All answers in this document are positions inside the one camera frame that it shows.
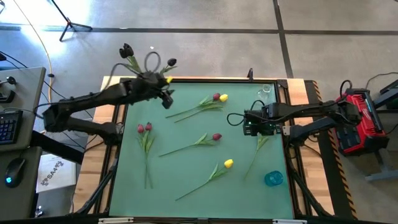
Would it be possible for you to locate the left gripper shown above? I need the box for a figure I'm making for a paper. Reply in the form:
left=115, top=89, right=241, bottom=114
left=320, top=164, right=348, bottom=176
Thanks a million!
left=138, top=73, right=176, bottom=110

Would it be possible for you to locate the black artificial tulip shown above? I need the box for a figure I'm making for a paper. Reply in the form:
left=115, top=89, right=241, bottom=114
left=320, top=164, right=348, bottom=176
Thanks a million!
left=159, top=57, right=178, bottom=82
left=126, top=45, right=144, bottom=75
left=119, top=47, right=144, bottom=75
left=123, top=43, right=144, bottom=75

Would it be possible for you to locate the red artificial tulip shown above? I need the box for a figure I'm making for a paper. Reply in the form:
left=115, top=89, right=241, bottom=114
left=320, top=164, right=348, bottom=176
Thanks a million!
left=137, top=124, right=149, bottom=190
left=143, top=122, right=155, bottom=190
left=165, top=92, right=221, bottom=119
left=158, top=133, right=223, bottom=157

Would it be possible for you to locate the ribbed round clear glass vase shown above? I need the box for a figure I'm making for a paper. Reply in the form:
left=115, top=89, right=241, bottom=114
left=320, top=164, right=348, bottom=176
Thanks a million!
left=256, top=83, right=273, bottom=104

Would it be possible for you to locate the blue glass vase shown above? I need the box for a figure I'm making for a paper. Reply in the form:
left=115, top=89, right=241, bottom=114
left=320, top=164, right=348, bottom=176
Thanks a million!
left=264, top=170, right=284, bottom=187

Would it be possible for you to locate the green table mat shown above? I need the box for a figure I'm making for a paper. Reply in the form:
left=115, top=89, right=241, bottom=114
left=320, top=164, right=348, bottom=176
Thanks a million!
left=108, top=80, right=295, bottom=220

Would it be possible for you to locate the yellow black hazard stripe edge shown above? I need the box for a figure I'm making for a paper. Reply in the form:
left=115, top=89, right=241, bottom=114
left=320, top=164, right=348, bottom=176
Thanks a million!
left=312, top=80, right=358, bottom=220

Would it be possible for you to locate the white label strip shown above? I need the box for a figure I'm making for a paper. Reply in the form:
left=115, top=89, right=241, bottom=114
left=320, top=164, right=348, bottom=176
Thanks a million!
left=98, top=217, right=134, bottom=224
left=272, top=218, right=308, bottom=224

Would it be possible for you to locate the black tripod stand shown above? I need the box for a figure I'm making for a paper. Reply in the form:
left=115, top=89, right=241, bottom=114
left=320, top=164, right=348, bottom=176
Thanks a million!
left=49, top=0, right=93, bottom=42

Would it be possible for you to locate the black desk beam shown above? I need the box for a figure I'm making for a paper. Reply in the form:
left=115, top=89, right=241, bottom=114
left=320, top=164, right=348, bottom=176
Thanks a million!
left=29, top=129, right=85, bottom=165

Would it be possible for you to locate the dark equipment case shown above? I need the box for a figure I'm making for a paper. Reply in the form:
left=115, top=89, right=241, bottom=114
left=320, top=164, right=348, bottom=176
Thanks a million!
left=373, top=79, right=398, bottom=110

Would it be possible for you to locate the grey desk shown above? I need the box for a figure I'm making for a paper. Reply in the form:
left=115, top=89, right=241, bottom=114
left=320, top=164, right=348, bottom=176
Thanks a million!
left=0, top=66, right=47, bottom=152
left=0, top=146, right=43, bottom=220

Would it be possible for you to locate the white printed paper sheet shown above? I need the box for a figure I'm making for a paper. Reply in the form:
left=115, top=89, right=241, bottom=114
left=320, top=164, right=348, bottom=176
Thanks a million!
left=35, top=153, right=77, bottom=194

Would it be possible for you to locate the black keyboard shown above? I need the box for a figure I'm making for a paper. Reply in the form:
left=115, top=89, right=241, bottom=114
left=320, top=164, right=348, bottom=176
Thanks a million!
left=0, top=110, right=24, bottom=146

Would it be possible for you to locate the black computer mouse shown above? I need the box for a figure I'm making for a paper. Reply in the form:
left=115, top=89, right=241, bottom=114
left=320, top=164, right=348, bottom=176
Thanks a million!
left=4, top=157, right=27, bottom=189

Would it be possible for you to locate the black metal table frame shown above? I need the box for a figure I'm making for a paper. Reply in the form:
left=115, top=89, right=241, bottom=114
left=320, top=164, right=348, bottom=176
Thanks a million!
left=73, top=76, right=335, bottom=224

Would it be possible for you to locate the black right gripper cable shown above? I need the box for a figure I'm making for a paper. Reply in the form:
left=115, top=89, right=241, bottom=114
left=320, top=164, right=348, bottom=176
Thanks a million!
left=226, top=100, right=265, bottom=127

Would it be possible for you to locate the yellow floor cable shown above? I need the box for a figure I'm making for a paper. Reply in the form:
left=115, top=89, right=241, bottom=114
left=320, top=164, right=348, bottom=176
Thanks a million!
left=12, top=0, right=85, bottom=134

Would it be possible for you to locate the grey metal bracket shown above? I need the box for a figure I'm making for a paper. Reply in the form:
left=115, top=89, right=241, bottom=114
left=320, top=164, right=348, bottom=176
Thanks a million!
left=363, top=149, right=398, bottom=183

